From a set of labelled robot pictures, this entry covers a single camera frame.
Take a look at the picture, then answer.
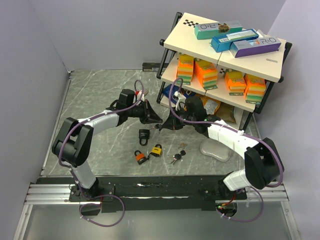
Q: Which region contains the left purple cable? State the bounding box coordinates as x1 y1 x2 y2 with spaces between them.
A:
58 79 145 171

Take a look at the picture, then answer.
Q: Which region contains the blue box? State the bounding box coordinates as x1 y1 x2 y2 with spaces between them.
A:
210 28 259 53

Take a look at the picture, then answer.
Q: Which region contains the brown bag on shelf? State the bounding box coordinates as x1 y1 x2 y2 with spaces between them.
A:
214 102 236 124

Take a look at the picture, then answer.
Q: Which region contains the blue chips bag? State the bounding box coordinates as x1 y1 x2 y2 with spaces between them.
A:
162 84 196 104

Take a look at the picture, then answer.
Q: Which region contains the yellow padlock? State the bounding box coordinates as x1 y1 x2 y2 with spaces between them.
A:
150 144 163 157

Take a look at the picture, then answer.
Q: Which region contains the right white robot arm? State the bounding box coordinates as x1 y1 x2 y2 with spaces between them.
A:
162 96 285 199

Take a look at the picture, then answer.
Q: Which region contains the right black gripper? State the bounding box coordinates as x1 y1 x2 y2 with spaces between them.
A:
162 106 197 131

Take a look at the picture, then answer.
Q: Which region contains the orange padlock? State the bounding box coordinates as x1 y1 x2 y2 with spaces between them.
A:
134 150 148 165

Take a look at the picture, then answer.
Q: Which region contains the black key bunch on table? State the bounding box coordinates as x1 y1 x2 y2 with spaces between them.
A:
167 150 190 165

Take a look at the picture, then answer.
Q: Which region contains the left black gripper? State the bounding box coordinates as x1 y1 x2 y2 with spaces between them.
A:
127 99 163 125

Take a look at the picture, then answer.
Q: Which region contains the three-tier shelf rack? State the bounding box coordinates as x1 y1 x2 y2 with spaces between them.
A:
156 12 292 130

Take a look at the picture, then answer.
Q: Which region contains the purple R+O box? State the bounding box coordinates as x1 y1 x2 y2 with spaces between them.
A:
229 36 282 58

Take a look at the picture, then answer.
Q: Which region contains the orange Kettle chips bag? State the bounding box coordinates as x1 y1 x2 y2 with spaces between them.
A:
200 95 221 115

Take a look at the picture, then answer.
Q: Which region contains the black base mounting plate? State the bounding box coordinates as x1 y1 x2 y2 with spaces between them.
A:
68 174 248 214

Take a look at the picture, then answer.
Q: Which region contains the sponge pack far right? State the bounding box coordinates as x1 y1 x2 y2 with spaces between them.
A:
244 74 266 105

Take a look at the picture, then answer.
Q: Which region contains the orange sponge pack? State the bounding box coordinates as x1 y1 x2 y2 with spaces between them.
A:
193 58 218 91
224 69 247 96

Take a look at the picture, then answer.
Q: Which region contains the purple cable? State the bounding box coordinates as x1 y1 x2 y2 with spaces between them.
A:
58 79 145 171
168 77 285 223

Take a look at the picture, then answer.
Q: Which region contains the teal R+O box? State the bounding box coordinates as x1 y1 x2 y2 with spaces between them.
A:
194 20 243 40

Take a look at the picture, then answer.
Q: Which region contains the sponge pack far left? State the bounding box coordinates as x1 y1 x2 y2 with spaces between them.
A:
176 53 194 85

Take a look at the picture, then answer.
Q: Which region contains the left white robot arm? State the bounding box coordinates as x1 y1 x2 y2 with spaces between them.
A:
51 89 163 201

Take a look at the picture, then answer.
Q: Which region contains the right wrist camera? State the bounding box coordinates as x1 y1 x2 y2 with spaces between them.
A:
173 91 186 111

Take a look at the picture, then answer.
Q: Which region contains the black device behind shelf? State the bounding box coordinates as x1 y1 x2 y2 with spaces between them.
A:
142 62 160 72

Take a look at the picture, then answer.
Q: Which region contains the black padlock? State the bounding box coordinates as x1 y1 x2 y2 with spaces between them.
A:
138 129 150 146

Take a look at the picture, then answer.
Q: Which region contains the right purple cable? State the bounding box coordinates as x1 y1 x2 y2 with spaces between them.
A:
168 77 285 223

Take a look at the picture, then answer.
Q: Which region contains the clear plastic pouch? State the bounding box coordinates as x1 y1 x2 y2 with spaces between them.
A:
200 138 233 162

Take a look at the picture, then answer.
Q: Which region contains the black-headed key bunch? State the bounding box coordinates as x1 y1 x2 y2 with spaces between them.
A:
151 124 163 131

